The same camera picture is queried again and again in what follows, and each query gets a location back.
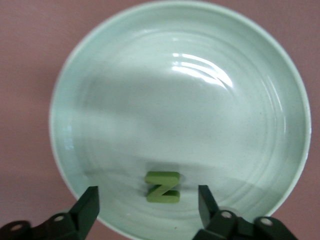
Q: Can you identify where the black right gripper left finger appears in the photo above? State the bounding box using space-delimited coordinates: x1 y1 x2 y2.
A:
0 185 101 240

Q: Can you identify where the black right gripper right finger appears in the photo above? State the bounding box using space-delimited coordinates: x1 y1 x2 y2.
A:
192 184 298 240

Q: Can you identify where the green letter N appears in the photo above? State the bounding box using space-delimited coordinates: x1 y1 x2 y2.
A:
144 170 181 204

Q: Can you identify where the light green plate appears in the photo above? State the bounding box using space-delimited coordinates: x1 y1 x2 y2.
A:
48 0 312 240

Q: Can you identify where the brown table cover sheet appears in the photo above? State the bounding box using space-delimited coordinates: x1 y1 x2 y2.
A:
0 0 320 240

